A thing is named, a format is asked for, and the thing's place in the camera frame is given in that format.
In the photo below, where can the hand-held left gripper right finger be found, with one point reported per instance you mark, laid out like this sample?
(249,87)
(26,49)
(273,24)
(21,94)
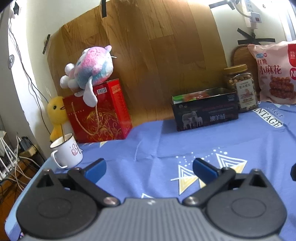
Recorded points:
(203,168)

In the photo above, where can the pink blue plush toy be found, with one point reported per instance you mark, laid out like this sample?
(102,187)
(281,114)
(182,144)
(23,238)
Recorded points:
(92,67)

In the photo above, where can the clear nut jar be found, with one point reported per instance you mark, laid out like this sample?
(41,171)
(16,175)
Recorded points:
(240,81)

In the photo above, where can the wooden cutting board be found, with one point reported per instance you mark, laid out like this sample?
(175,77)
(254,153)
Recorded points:
(242,55)

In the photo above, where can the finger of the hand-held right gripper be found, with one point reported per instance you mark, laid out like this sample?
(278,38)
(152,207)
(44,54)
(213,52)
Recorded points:
(293,172)

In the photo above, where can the wood pattern wall sheet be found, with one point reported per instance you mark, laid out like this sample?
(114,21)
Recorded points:
(150,46)

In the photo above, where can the wooden stick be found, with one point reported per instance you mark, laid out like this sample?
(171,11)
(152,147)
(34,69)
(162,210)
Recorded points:
(63,132)

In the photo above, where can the black tin box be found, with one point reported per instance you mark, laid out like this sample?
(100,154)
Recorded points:
(208,115)

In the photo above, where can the glass window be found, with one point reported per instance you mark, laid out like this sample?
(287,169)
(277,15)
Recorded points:
(291,18)

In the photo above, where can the black power adapter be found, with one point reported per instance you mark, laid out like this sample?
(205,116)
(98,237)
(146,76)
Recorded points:
(26,143)

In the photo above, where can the black tape cross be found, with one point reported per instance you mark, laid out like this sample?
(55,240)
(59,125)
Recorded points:
(254,39)
(222,4)

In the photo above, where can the yellow duck plush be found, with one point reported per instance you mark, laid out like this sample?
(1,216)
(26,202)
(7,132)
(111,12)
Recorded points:
(56,111)

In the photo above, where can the red gift box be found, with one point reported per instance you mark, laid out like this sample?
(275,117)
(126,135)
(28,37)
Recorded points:
(104,120)

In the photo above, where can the black tape strip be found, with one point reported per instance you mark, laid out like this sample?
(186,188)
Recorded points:
(104,8)
(46,44)

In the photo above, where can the white plug charger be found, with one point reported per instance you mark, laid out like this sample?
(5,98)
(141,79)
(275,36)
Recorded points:
(255,18)

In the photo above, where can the pink snack bag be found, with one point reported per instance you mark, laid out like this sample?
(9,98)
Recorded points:
(272,69)

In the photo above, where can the white enamel mug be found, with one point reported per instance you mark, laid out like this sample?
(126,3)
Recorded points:
(69,155)

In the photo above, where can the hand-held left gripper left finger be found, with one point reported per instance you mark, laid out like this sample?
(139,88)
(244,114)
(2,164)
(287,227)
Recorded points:
(96,168)

